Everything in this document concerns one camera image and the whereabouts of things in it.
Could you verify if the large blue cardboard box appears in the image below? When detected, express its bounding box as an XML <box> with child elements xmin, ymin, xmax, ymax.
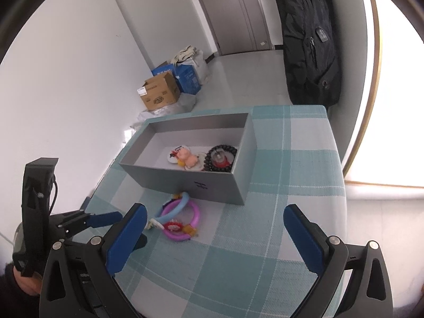
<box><xmin>174</xmin><ymin>64</ymin><xmax>202</xmax><ymax>95</ymax></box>

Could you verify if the white tote bag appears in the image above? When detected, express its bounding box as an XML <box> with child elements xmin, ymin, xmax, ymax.
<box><xmin>170</xmin><ymin>45</ymin><xmax>209</xmax><ymax>85</ymax></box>

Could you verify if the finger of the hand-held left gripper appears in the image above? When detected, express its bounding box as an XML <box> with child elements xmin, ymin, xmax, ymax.
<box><xmin>131</xmin><ymin>233</ymin><xmax>148</xmax><ymax>251</ymax></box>
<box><xmin>83</xmin><ymin>210</ymin><xmax>124</xmax><ymax>230</ymax></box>

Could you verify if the small blue cardboard box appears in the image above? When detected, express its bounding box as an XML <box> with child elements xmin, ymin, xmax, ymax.
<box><xmin>152</xmin><ymin>61</ymin><xmax>176</xmax><ymax>77</ymax></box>

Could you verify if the clear plastic wrapping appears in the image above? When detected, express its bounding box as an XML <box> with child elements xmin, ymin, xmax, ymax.
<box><xmin>121</xmin><ymin>93</ymin><xmax>197</xmax><ymax>146</ymax></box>

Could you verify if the black bead bracelet red charm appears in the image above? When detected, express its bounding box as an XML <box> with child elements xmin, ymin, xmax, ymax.
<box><xmin>204</xmin><ymin>144</ymin><xmax>238</xmax><ymax>173</ymax></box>

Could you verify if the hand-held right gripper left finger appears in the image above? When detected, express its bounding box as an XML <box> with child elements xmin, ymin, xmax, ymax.
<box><xmin>40</xmin><ymin>203</ymin><xmax>148</xmax><ymax>318</ymax></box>

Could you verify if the person's left forearm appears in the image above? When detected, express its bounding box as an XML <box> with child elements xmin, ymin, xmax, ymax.
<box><xmin>0</xmin><ymin>262</ymin><xmax>41</xmax><ymax>318</ymax></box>

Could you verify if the light blue bracelet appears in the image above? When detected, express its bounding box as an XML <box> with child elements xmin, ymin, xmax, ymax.
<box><xmin>150</xmin><ymin>191</ymin><xmax>192</xmax><ymax>230</ymax></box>

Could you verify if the grey cardboard box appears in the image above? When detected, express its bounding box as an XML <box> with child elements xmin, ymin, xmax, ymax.
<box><xmin>119</xmin><ymin>113</ymin><xmax>258</xmax><ymax>206</ymax></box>

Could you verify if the gold framed window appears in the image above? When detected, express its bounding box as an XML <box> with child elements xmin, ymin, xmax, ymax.
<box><xmin>341</xmin><ymin>0</ymin><xmax>424</xmax><ymax>189</ymax></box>

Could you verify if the black backpack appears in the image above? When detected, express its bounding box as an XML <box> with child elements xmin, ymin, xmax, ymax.
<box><xmin>277</xmin><ymin>0</ymin><xmax>342</xmax><ymax>107</ymax></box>

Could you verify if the white bracelet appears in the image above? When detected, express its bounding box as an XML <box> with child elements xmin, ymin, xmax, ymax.
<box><xmin>166</xmin><ymin>145</ymin><xmax>208</xmax><ymax>172</ymax></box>

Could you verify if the brown cardboard box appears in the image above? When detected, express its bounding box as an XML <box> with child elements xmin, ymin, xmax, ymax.
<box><xmin>137</xmin><ymin>72</ymin><xmax>182</xmax><ymax>111</ymax></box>

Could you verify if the grey door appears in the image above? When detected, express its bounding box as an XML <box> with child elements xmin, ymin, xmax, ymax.
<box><xmin>187</xmin><ymin>0</ymin><xmax>274</xmax><ymax>57</ymax></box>

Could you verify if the purple bracelet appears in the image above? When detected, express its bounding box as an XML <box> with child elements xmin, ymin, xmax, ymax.
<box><xmin>161</xmin><ymin>199</ymin><xmax>201</xmax><ymax>242</ymax></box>

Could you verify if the pink pig charm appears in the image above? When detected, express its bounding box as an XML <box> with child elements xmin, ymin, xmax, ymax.
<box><xmin>177</xmin><ymin>148</ymin><xmax>199</xmax><ymax>169</ymax></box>

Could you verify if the black cable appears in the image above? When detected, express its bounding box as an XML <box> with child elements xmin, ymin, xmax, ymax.
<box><xmin>48</xmin><ymin>179</ymin><xmax>58</xmax><ymax>216</ymax></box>

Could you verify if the teal checkered tablecloth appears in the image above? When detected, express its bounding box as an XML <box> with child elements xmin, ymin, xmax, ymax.
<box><xmin>81</xmin><ymin>105</ymin><xmax>347</xmax><ymax>318</ymax></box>

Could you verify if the person's left hand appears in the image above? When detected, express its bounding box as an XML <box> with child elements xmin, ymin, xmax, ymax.
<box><xmin>12</xmin><ymin>265</ymin><xmax>43</xmax><ymax>298</ymax></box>

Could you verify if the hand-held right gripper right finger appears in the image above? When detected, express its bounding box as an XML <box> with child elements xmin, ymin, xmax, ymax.
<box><xmin>283</xmin><ymin>204</ymin><xmax>393</xmax><ymax>318</ymax></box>

